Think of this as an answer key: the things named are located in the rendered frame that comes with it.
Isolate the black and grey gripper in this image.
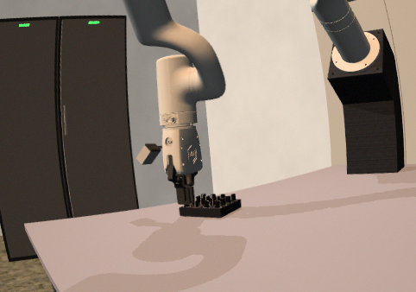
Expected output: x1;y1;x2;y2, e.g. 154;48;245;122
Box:
162;125;203;205

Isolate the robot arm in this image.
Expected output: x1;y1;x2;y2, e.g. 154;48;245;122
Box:
122;0;381;165

